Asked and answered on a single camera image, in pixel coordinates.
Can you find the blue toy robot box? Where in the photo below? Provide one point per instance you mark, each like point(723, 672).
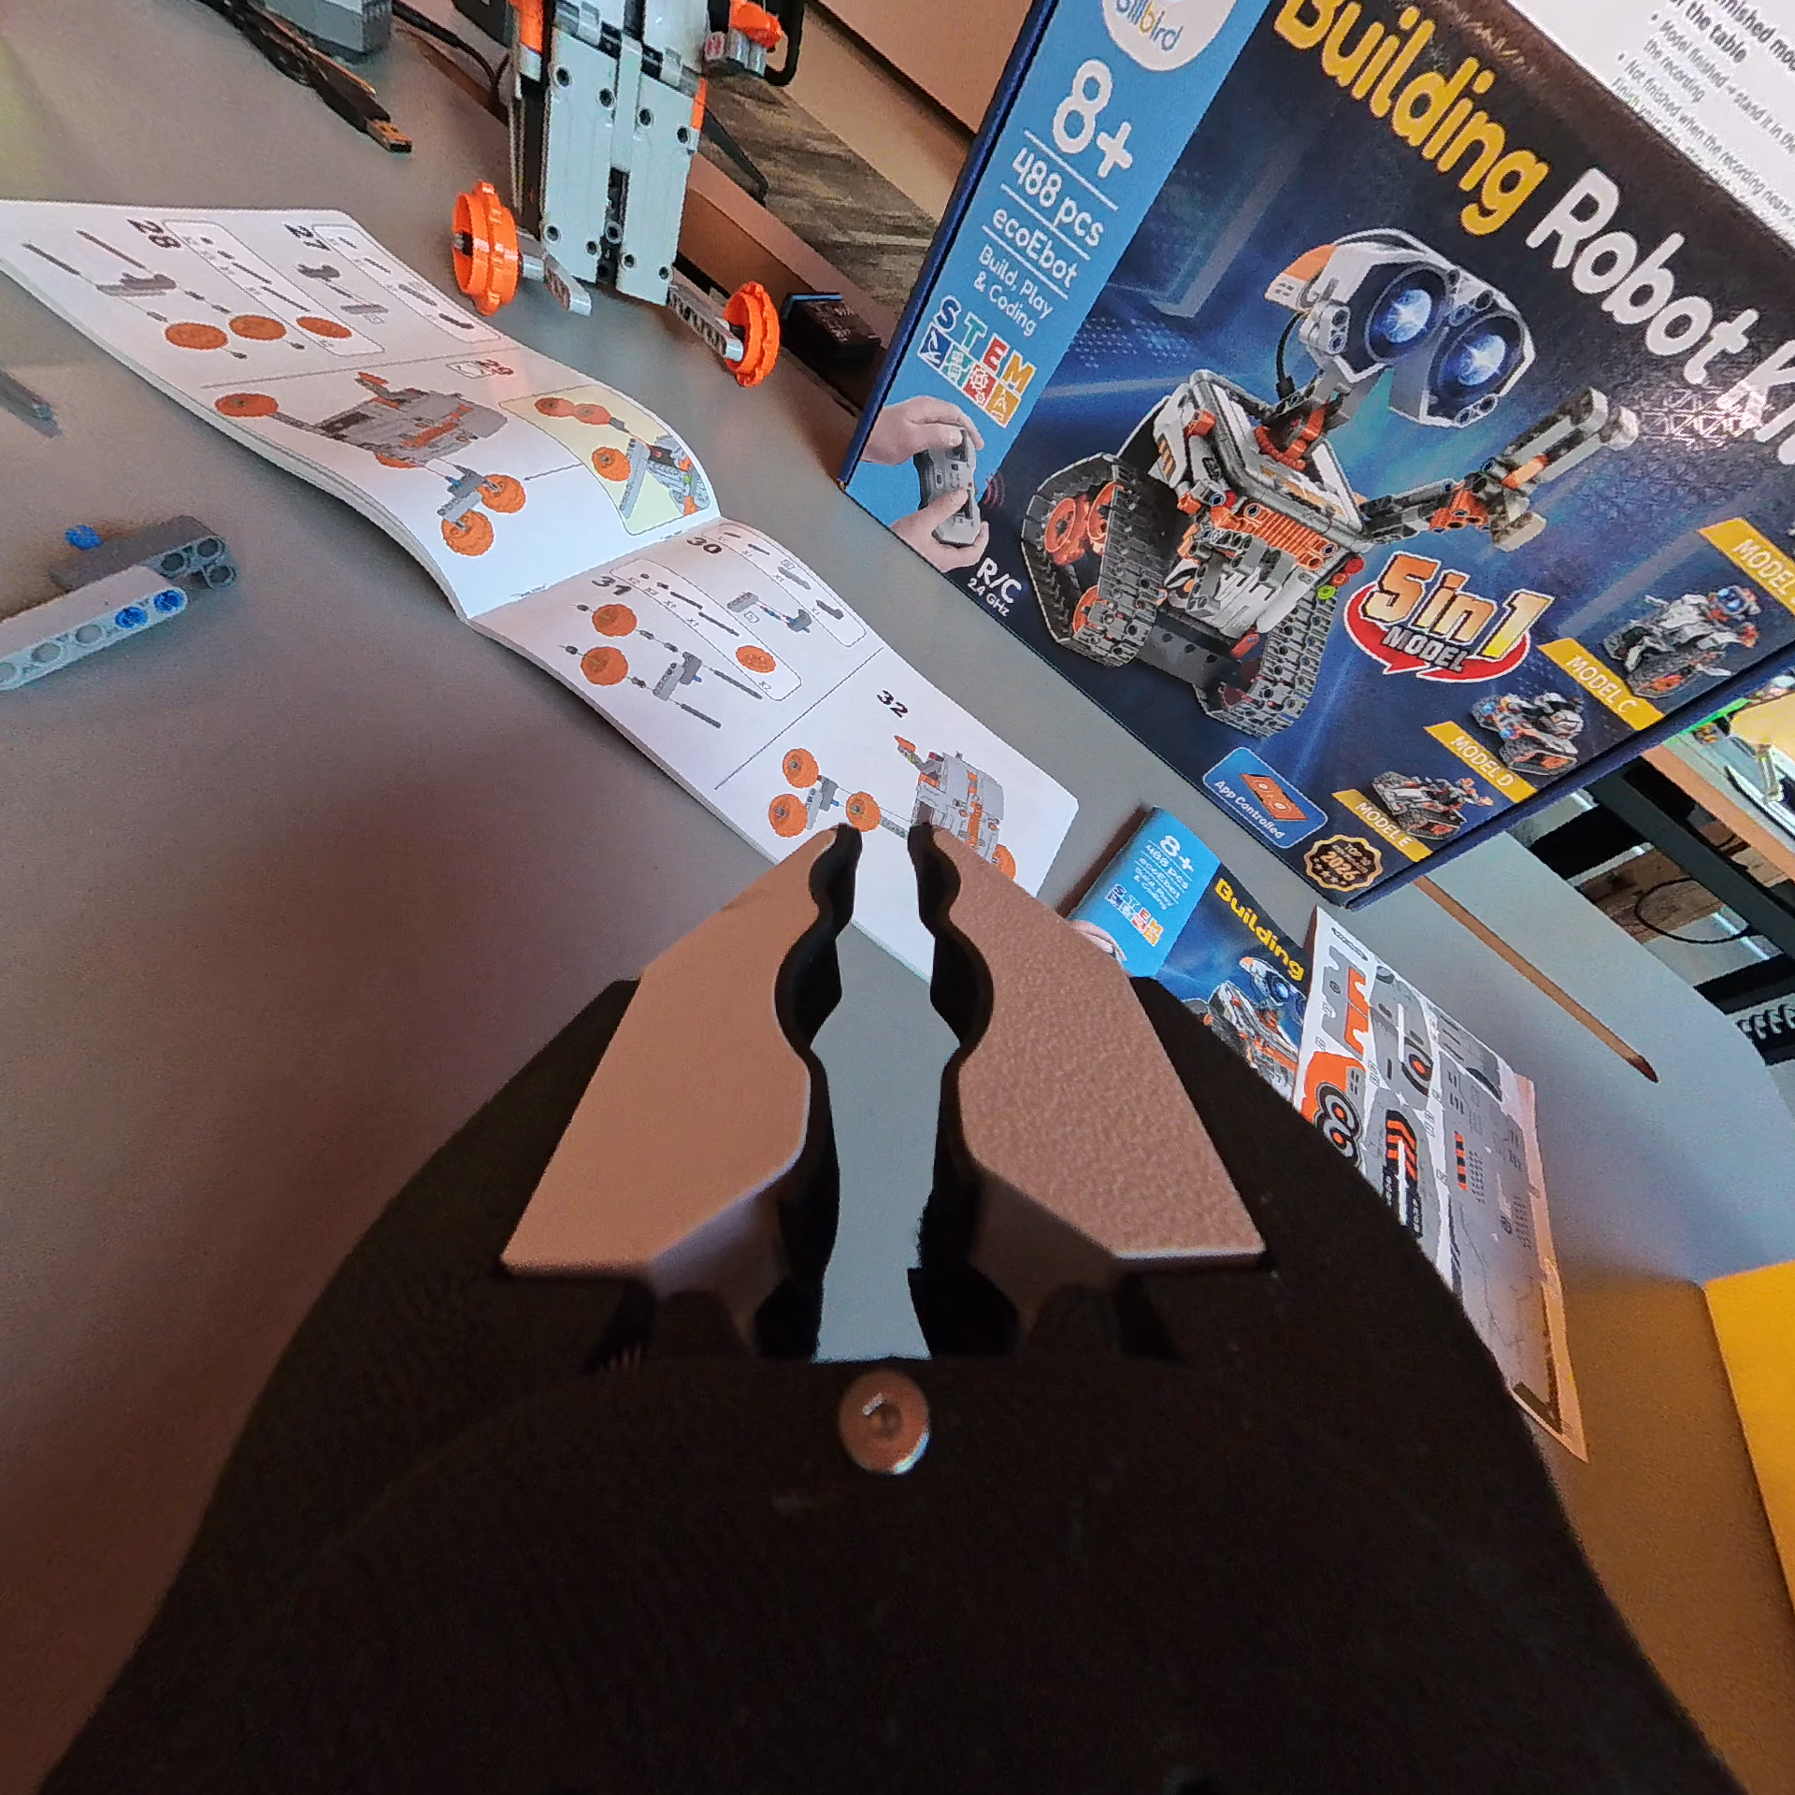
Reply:
point(1319, 427)

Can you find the grey desk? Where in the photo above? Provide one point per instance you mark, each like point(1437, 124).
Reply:
point(283, 926)

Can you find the small black module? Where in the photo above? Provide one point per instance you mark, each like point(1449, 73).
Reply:
point(829, 332)

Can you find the white printed instruction poster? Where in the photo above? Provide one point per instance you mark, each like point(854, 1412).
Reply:
point(1685, 97)

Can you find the small colourful booklet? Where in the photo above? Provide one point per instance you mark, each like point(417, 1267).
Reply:
point(1191, 942)

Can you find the open white instruction booklet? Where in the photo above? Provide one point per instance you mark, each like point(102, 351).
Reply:
point(427, 427)

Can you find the white orange booklet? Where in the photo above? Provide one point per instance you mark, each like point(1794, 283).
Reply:
point(1449, 1148)

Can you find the yellow flat object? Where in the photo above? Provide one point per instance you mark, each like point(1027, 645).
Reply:
point(1760, 1436)

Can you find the grey beam with blue pin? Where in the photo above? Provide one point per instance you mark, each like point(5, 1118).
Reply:
point(112, 607)

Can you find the grey orange robot model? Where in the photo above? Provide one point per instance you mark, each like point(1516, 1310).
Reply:
point(619, 167)

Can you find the thin dark axle piece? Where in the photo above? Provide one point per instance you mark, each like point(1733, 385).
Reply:
point(25, 402)

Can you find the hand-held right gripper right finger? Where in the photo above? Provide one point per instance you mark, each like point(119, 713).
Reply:
point(1094, 1127)

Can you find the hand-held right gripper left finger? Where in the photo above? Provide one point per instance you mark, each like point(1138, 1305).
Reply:
point(660, 1127)

